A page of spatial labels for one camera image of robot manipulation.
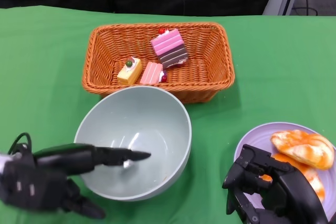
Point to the pink layered cake slice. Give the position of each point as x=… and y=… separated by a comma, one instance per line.
x=166, y=41

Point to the grey round bowl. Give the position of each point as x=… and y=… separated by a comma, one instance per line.
x=136, y=119

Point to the small red white piece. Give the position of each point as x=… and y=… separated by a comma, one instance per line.
x=163, y=76

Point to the yellow layered cake slice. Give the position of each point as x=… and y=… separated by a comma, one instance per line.
x=128, y=73

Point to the green tablecloth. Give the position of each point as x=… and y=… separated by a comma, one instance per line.
x=275, y=64

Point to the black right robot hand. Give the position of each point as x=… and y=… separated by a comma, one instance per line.
x=288, y=195

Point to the salmon cake with hole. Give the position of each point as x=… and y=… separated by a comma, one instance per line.
x=149, y=74

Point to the orange wicker basket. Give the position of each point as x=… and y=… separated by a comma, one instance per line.
x=210, y=77

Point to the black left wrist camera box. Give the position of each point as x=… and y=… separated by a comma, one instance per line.
x=31, y=187

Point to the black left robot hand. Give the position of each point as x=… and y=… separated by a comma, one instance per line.
x=78, y=158

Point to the brown layered cake slice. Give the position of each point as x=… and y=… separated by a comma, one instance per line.
x=173, y=57

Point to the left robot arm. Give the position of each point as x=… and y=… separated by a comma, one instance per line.
x=4, y=161

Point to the lavender round plate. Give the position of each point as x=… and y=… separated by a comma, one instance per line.
x=257, y=137

